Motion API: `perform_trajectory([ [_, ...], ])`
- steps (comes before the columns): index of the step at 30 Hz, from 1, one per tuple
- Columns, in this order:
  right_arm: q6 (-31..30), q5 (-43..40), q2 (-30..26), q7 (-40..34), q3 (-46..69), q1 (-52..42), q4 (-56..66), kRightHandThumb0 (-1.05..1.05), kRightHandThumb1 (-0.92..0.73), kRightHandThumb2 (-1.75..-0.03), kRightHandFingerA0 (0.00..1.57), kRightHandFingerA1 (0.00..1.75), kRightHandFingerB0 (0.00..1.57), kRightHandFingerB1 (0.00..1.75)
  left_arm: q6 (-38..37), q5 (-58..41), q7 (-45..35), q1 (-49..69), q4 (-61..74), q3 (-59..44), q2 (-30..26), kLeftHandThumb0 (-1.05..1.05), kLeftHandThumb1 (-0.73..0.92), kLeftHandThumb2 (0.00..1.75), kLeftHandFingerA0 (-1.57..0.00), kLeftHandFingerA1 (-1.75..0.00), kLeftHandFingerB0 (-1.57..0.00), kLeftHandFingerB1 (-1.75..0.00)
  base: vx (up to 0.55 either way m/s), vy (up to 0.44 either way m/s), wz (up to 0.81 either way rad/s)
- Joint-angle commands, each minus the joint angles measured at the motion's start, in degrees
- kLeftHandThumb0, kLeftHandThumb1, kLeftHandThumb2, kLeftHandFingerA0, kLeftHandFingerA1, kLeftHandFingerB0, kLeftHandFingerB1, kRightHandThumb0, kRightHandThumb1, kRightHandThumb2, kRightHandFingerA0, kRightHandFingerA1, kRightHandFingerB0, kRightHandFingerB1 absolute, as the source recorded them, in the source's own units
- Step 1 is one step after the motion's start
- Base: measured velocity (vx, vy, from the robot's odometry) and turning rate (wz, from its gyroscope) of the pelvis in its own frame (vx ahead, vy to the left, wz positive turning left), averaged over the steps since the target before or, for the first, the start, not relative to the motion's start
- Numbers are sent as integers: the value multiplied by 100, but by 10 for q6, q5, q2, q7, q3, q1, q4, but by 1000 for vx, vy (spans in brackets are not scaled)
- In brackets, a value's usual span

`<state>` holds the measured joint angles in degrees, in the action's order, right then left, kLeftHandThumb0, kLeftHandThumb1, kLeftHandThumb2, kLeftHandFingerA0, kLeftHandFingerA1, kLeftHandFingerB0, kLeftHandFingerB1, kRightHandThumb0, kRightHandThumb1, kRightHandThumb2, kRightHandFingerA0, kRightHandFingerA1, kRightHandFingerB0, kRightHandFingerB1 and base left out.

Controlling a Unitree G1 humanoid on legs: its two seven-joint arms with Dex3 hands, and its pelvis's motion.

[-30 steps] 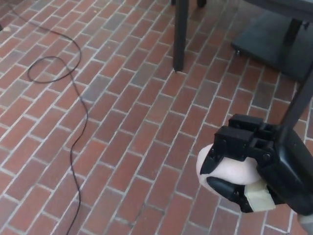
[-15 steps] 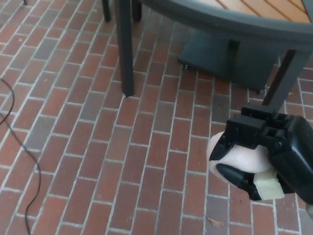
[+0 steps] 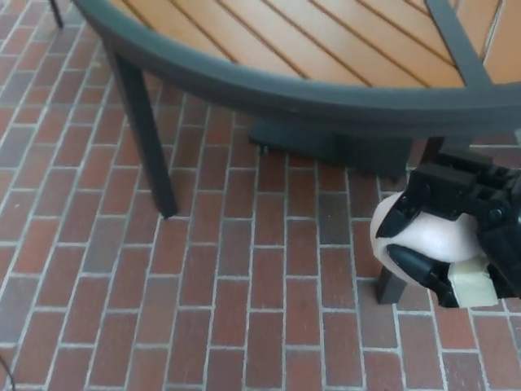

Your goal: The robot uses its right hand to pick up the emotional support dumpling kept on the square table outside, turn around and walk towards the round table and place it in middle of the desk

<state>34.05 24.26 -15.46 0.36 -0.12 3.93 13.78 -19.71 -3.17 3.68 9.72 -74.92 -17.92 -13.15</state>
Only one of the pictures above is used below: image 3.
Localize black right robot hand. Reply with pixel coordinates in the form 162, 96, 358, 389
374, 148, 521, 309

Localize black straight chair leg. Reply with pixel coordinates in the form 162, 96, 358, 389
48, 0, 65, 29

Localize white plush dumpling with sunglasses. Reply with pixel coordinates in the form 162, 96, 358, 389
369, 191, 488, 286

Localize round slatted wood table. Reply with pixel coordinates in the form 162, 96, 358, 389
71, 0, 521, 306

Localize dark umbrella base block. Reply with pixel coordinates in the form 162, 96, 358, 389
248, 117, 413, 180

